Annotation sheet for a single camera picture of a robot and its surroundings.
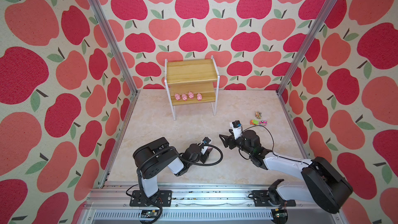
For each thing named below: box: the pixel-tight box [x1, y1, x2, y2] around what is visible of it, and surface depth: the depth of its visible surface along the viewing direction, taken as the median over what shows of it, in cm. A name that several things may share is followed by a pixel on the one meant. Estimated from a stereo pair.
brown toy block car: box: [254, 110, 262, 120], surface depth 107 cm
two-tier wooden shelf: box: [163, 55, 221, 121], surface depth 90 cm
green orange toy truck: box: [249, 119, 259, 126], surface depth 103 cm
